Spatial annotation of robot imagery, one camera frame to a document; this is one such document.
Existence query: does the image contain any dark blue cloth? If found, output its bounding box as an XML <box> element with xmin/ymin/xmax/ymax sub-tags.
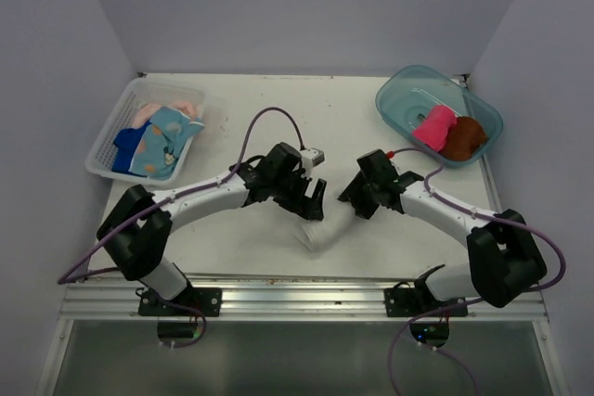
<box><xmin>111</xmin><ymin>121</ymin><xmax>150</xmax><ymax>176</ymax></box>

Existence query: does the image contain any pink cloth in basket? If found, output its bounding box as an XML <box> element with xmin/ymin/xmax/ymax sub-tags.
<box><xmin>133</xmin><ymin>99</ymin><xmax>203</xmax><ymax>131</ymax></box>

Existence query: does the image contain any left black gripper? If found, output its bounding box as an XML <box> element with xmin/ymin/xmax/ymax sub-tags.
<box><xmin>272</xmin><ymin>168</ymin><xmax>326</xmax><ymax>221</ymax></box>

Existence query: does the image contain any aluminium mounting rail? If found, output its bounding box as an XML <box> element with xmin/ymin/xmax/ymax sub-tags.
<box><xmin>59</xmin><ymin>275</ymin><xmax>544</xmax><ymax>323</ymax></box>

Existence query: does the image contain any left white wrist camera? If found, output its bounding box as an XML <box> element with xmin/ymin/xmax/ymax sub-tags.
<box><xmin>300</xmin><ymin>148</ymin><xmax>325</xmax><ymax>171</ymax></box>

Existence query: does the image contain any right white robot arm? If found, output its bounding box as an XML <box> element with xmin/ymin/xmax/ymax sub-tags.
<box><xmin>339</xmin><ymin>149</ymin><xmax>548</xmax><ymax>315</ymax></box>

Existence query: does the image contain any white towel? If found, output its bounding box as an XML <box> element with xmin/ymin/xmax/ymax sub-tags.
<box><xmin>294</xmin><ymin>206</ymin><xmax>355</xmax><ymax>254</ymax></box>

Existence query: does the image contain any brown rolled towel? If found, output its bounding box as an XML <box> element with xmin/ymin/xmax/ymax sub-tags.
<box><xmin>440</xmin><ymin>116</ymin><xmax>488</xmax><ymax>162</ymax></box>

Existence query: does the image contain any white plastic laundry basket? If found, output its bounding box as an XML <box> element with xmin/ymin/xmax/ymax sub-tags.
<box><xmin>85</xmin><ymin>77</ymin><xmax>210</xmax><ymax>189</ymax></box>

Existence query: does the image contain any teal transparent plastic bin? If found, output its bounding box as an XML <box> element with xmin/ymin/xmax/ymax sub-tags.
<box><xmin>375</xmin><ymin>65</ymin><xmax>503</xmax><ymax>168</ymax></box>

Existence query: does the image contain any pink rolled towel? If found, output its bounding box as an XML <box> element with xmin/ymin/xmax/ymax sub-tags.
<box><xmin>412</xmin><ymin>105</ymin><xmax>457</xmax><ymax>152</ymax></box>

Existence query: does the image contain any light blue patterned cloth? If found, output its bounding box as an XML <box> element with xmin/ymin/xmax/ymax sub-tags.
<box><xmin>131</xmin><ymin>107</ymin><xmax>205</xmax><ymax>181</ymax></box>

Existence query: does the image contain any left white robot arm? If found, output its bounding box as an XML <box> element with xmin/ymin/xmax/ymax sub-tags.
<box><xmin>97</xmin><ymin>143</ymin><xmax>327</xmax><ymax>315</ymax></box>

